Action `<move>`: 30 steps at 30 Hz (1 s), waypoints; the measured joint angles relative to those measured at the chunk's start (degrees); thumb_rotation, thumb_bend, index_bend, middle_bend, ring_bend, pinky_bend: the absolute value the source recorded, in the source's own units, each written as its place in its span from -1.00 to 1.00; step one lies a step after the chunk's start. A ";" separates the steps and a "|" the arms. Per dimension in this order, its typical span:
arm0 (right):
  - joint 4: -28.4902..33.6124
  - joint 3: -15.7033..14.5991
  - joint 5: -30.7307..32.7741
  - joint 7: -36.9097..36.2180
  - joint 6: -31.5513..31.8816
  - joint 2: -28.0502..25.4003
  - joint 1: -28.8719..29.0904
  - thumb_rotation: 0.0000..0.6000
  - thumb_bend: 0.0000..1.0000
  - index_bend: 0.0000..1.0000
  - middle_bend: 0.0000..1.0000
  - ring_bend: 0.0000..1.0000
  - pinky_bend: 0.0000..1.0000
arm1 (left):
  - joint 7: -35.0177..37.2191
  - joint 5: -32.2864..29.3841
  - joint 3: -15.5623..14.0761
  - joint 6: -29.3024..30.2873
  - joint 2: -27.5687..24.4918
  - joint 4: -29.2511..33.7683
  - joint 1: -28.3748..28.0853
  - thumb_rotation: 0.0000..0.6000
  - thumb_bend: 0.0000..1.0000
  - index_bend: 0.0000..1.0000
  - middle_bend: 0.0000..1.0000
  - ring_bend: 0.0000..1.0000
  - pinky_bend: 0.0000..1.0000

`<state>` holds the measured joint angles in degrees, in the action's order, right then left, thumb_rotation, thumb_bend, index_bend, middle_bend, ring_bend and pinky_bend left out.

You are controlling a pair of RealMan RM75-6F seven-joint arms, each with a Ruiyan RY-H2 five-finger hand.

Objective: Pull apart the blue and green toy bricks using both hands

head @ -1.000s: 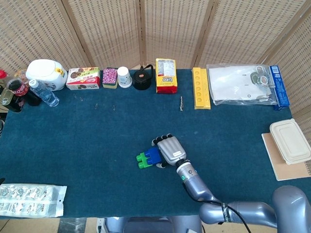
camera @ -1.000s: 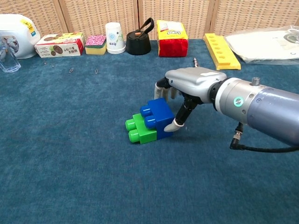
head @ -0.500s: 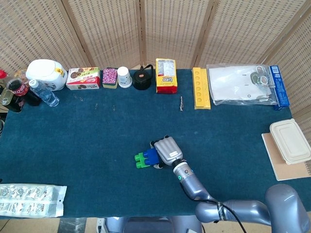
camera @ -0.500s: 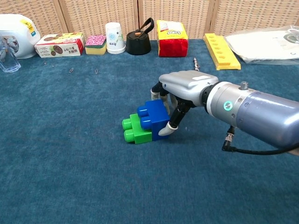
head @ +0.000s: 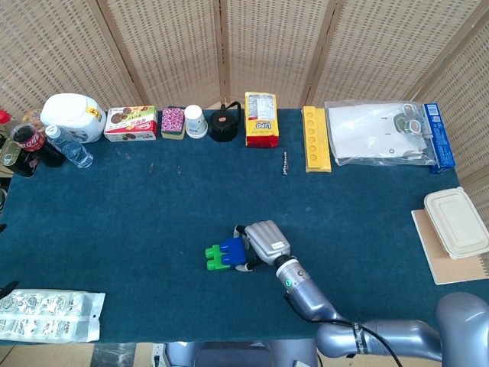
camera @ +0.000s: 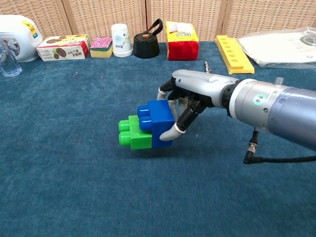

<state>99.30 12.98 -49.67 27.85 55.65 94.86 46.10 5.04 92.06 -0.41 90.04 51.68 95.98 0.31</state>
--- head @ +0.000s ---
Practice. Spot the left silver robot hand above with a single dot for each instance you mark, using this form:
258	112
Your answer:
7	288

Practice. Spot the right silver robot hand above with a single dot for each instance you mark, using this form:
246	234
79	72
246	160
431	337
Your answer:
267	241

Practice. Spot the blue toy brick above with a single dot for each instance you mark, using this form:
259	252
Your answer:
234	252

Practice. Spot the green toy brick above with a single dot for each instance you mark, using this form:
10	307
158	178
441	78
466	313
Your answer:
214	260

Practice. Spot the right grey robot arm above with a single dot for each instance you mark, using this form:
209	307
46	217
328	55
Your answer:
309	298

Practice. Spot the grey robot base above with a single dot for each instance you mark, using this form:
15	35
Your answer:
237	353

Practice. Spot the white printed packaging bag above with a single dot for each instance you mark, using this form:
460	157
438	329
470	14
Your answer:
49	317

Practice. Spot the small metal screw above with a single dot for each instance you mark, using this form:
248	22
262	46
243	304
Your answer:
285	164

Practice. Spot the metal paper clip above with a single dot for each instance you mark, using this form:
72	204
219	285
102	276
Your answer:
179	170
126	154
152	167

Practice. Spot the yellow wooden hole board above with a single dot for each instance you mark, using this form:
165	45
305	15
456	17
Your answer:
316	137

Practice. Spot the blue felt table cloth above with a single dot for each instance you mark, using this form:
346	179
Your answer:
153	214

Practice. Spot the yellow snack bag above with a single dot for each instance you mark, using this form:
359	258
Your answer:
261	122

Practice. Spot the black kettle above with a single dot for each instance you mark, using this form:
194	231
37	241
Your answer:
223	126

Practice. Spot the dark sauce bottle gold label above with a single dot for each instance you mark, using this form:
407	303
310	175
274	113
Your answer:
11	156

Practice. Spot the white paper cup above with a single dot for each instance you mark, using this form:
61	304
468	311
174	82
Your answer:
195	120

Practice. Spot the clear plastic bag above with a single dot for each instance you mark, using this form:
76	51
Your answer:
363	134

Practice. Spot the cola bottle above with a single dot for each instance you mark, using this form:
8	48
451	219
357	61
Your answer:
32	143

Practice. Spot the purple patterned sponge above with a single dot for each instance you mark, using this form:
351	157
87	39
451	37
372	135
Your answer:
172	120

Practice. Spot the clear water bottle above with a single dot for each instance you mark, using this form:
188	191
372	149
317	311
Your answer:
72	149

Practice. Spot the brown spiral notebook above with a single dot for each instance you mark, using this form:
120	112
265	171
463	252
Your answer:
435	252

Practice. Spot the red capped bottle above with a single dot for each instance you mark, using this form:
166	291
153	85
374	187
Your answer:
4	116

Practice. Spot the tape roll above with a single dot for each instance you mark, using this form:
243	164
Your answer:
415	126
401	123

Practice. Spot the red white cookie box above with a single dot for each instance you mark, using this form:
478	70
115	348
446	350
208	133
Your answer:
131	124

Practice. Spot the white plastic jug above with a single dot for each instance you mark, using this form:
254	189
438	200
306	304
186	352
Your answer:
70	114

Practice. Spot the beige lidded food container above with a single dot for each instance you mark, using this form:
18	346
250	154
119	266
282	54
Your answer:
456	221

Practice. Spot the woven folding screen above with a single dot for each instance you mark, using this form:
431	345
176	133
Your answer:
267	46

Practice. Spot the blue cardboard box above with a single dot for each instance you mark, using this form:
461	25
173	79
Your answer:
443	141

